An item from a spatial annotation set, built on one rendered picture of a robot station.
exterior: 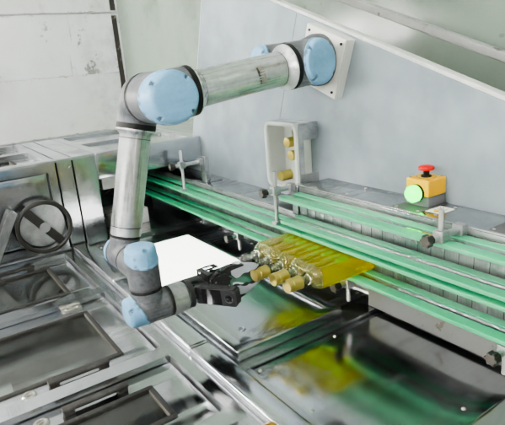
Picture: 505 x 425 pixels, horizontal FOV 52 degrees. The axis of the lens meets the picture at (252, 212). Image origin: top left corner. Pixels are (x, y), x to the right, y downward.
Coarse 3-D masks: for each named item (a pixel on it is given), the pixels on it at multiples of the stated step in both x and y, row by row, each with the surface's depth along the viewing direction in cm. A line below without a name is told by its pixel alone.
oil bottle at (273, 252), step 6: (294, 240) 152; (300, 240) 151; (306, 240) 151; (276, 246) 148; (282, 246) 148; (288, 246) 147; (294, 246) 147; (270, 252) 146; (276, 252) 145; (276, 258) 144
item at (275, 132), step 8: (264, 128) 177; (272, 128) 178; (280, 128) 179; (288, 128) 178; (296, 128) 164; (272, 136) 179; (280, 136) 180; (288, 136) 179; (296, 136) 164; (272, 144) 179; (280, 144) 181; (296, 144) 165; (272, 152) 180; (280, 152) 182; (296, 152) 166; (272, 160) 181; (280, 160) 182; (288, 160) 182; (296, 160) 167; (272, 168) 181; (280, 168) 183; (288, 168) 183; (296, 168) 167; (296, 176) 168; (280, 184) 178
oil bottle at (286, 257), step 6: (300, 246) 147; (306, 246) 146; (312, 246) 146; (318, 246) 146; (324, 246) 146; (282, 252) 143; (288, 252) 143; (294, 252) 143; (300, 252) 142; (306, 252) 142; (282, 258) 141; (288, 258) 140; (294, 258) 140; (282, 264) 140; (288, 264) 140
